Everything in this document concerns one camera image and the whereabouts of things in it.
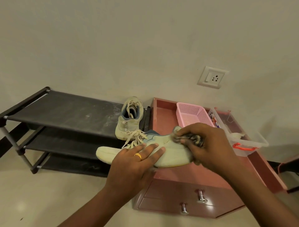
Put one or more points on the black three-tier shoe rack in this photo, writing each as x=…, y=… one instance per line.
x=65, y=112

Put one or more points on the pink plastic basket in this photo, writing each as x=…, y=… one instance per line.
x=191, y=112

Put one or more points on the person's right thumb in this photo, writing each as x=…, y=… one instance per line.
x=189, y=148

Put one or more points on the colourful printed packet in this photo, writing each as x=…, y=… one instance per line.
x=213, y=120

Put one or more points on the chrome drawer knob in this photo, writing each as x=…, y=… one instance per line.
x=184, y=208
x=200, y=196

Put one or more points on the pale laced sneaker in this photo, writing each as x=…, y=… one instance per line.
x=123, y=126
x=174, y=153

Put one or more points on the pink drawer front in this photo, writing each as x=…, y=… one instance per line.
x=172, y=190
x=161, y=207

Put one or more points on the dark furniture frame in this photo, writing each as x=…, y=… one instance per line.
x=289, y=167

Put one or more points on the person's left forearm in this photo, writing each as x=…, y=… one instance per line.
x=100, y=210

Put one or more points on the person's left middle finger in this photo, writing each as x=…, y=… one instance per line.
x=157, y=155

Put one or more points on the dark patterned cleaning cloth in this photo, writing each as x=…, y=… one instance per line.
x=196, y=139

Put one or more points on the white wall switch socket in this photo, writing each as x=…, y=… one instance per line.
x=213, y=77

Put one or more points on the white crumpled cloth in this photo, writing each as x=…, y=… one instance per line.
x=236, y=135

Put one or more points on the clear plastic storage container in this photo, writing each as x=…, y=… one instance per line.
x=251, y=138

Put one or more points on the person's left hand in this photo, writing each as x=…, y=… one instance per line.
x=127, y=170

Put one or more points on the person's left little finger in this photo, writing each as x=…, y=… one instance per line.
x=133, y=149

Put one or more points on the person's right forearm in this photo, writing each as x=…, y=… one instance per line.
x=257, y=198

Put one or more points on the pink drawer cabinet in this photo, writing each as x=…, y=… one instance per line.
x=186, y=174

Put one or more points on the person's right hand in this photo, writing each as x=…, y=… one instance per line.
x=212, y=149

